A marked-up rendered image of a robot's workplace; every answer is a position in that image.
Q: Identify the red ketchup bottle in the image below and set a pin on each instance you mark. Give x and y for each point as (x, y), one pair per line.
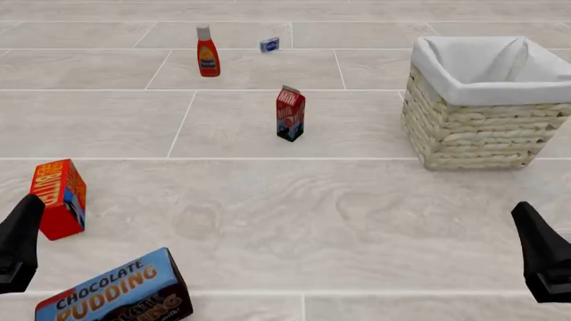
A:
(209, 57)

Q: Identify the red butter box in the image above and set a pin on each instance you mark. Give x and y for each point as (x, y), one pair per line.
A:
(55, 200)

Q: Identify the white cloth basket liner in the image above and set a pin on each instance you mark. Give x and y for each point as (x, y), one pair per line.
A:
(473, 67)

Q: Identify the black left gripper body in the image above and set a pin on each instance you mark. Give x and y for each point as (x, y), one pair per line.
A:
(15, 279)

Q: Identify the blue chocolate pudding box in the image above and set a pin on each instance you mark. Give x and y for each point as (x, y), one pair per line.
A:
(120, 291)

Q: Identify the small blue printed box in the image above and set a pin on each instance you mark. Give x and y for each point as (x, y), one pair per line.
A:
(270, 45)

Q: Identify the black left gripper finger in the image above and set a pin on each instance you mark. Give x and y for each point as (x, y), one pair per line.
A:
(22, 230)

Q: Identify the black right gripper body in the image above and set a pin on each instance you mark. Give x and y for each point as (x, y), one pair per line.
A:
(551, 289)

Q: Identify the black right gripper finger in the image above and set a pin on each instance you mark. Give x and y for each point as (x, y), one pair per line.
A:
(542, 247)

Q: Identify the woven wicker basket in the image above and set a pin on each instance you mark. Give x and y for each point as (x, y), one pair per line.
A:
(482, 137)

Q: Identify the red and blue milk carton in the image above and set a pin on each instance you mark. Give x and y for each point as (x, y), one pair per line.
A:
(291, 117)

